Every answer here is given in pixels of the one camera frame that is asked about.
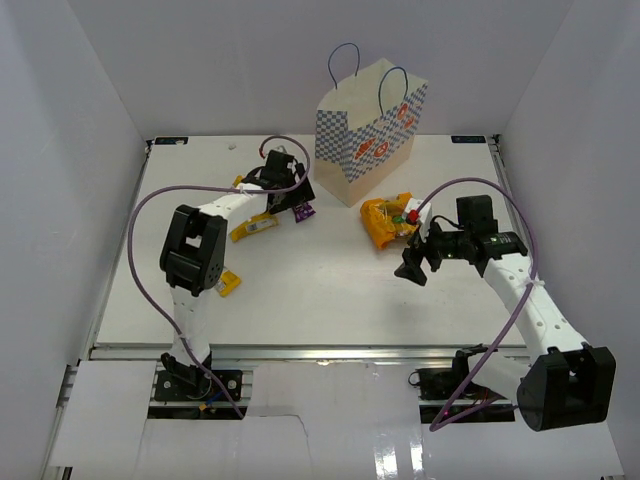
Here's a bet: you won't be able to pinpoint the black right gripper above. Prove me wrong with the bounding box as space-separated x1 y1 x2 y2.
394 215 470 286

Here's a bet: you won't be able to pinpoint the orange mango candy bag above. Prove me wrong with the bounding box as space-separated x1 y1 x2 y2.
360 192 416 250

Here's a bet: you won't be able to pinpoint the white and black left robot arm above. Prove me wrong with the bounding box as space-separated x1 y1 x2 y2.
160 150 315 399

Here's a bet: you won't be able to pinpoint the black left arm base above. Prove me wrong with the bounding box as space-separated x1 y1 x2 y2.
153 353 243 403

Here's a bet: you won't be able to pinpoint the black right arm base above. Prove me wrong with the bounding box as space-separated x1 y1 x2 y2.
408 367 516 424

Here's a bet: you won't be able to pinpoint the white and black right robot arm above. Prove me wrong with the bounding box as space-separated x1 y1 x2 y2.
394 195 616 432

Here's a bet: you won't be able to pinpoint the yellow snack bar middle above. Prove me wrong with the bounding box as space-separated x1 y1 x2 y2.
230 213 279 243

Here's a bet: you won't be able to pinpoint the yellow snack bar bottom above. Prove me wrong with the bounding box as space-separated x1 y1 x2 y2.
214 267 242 298

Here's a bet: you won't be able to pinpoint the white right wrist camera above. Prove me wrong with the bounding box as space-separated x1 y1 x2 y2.
402 197 433 241

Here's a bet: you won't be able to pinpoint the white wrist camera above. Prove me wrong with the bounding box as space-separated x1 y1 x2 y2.
402 197 433 241
258 145 289 159

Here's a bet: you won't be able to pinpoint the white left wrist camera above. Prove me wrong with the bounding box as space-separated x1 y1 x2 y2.
258 145 289 159

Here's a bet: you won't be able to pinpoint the checkered paper bag blue handles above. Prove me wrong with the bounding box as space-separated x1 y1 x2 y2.
313 42 429 207

